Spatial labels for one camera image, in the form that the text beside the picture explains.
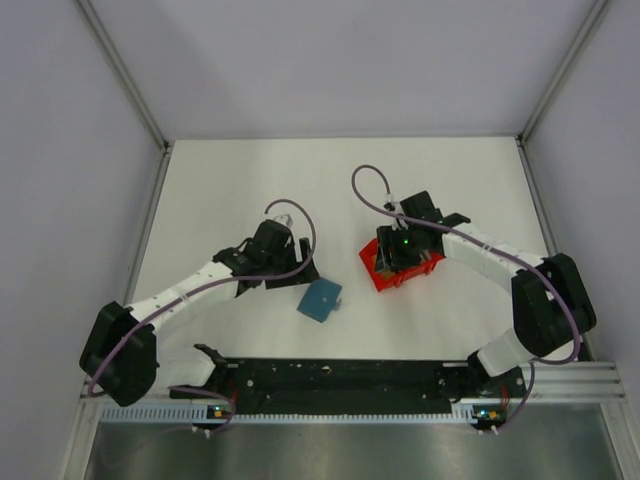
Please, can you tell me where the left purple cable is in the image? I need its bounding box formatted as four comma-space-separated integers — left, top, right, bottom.
85, 199, 317, 399

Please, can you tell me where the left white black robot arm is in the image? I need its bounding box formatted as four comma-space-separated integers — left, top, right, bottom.
79, 219, 318, 407

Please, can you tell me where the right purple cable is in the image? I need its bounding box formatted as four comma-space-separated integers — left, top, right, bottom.
351, 164, 586, 366

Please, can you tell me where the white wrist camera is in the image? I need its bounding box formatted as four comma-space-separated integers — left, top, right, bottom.
383, 193, 400, 213
273, 214, 293, 228

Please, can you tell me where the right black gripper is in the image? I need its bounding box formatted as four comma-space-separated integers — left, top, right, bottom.
374, 224, 424, 274

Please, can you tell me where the blue leather card holder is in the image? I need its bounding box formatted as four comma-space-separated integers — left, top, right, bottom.
297, 278, 342, 323

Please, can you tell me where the purple cable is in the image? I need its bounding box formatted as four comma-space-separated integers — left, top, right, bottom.
85, 199, 317, 399
351, 164, 586, 366

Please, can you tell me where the red plastic bin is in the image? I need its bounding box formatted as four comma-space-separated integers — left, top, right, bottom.
359, 239, 444, 292

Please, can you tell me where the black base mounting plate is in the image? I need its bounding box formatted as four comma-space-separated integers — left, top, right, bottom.
202, 357, 525, 414

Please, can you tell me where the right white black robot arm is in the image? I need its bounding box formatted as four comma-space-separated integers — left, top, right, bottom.
376, 191, 597, 396

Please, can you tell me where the grey slotted cable duct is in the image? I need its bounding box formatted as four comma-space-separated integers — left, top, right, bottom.
100, 401, 500, 426

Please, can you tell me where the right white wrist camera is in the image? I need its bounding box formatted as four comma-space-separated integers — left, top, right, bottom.
383, 193, 400, 213

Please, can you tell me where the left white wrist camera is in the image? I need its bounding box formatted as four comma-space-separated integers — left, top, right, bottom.
273, 214, 293, 228

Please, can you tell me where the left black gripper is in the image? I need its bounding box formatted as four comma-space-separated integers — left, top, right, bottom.
264, 238, 319, 289

